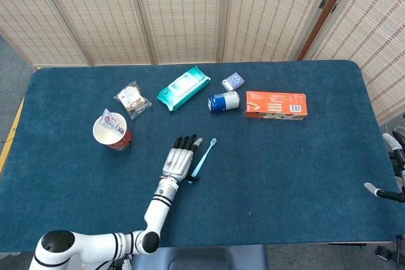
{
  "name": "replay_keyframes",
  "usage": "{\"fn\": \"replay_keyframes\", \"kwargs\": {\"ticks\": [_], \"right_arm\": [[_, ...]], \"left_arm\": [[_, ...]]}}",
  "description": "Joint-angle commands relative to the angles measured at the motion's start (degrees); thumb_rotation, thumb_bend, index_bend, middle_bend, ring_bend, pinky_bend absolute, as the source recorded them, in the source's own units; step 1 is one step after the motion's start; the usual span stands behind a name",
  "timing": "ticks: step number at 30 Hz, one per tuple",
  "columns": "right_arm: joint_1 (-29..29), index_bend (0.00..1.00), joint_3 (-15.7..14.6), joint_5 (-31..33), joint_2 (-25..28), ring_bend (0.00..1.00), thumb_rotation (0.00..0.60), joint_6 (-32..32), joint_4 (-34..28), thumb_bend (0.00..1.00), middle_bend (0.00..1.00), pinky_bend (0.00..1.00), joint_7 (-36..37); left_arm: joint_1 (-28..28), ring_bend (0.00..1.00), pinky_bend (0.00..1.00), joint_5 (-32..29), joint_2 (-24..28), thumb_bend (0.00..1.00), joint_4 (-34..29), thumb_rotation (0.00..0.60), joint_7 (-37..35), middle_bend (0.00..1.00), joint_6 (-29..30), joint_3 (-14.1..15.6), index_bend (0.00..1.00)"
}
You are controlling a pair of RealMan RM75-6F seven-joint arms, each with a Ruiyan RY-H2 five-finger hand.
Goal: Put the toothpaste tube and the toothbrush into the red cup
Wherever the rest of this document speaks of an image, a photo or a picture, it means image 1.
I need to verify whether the blue felt table mat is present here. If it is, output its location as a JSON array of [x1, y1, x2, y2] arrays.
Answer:
[[0, 59, 396, 250]]

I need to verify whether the small purple tissue pack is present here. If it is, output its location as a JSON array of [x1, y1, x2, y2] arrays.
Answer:
[[221, 71, 246, 92]]

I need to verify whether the teal wet wipes pack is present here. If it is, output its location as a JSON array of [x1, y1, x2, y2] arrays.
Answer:
[[156, 65, 211, 112]]

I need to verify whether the red noodle paper cup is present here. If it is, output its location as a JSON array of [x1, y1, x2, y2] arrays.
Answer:
[[92, 112, 133, 151]]

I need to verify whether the light blue toothbrush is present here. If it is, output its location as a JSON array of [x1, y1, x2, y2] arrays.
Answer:
[[188, 138, 218, 184]]

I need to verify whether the orange biscuit box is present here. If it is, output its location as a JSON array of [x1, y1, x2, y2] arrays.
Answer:
[[244, 90, 308, 121]]

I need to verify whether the snack in clear wrapper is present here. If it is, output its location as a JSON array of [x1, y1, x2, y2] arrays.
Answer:
[[113, 80, 153, 121]]

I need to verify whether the white cable bundle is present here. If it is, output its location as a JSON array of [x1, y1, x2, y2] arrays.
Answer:
[[384, 123, 405, 137]]

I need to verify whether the black wheeled stand base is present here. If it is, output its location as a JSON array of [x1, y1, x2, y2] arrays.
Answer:
[[375, 245, 395, 262]]

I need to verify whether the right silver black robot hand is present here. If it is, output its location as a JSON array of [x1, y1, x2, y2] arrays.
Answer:
[[363, 130, 405, 204]]

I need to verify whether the brown wooden post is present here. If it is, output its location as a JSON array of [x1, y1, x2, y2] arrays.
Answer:
[[297, 0, 357, 61]]

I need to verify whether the blue white drink can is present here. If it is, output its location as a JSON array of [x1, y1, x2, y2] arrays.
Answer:
[[207, 90, 241, 114]]

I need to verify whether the white floral toothpaste tube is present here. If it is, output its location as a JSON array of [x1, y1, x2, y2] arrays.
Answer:
[[99, 108, 127, 138]]

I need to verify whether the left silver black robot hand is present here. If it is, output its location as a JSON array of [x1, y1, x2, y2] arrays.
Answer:
[[161, 133, 203, 184]]

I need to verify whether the beige bamboo folding screen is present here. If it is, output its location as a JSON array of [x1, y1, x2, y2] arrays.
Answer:
[[0, 0, 349, 67], [303, 0, 405, 125]]

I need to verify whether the yellow floor tape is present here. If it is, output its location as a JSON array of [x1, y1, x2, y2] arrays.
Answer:
[[0, 97, 25, 175]]

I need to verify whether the blue grey robot chest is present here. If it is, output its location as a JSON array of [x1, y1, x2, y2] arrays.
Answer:
[[131, 244, 269, 270]]

